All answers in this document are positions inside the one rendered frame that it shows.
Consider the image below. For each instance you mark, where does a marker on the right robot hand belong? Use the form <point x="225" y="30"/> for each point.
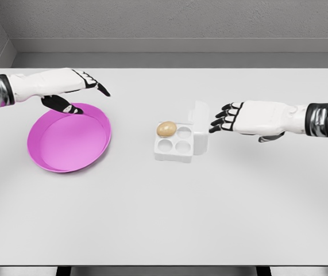
<point x="258" y="116"/>

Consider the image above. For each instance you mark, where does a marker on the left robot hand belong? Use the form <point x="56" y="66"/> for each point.
<point x="63" y="80"/>

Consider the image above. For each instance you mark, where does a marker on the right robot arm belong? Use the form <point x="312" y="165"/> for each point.
<point x="321" y="119"/>

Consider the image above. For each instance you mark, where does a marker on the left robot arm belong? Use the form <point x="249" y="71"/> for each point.
<point x="5" y="89"/>

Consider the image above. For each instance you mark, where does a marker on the white egg box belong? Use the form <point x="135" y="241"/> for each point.
<point x="181" y="141"/>

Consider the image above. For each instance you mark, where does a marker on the beige egg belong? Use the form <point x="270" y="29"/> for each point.
<point x="166" y="128"/>

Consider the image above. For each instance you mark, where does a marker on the pink round plate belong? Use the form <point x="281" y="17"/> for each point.
<point x="70" y="141"/>

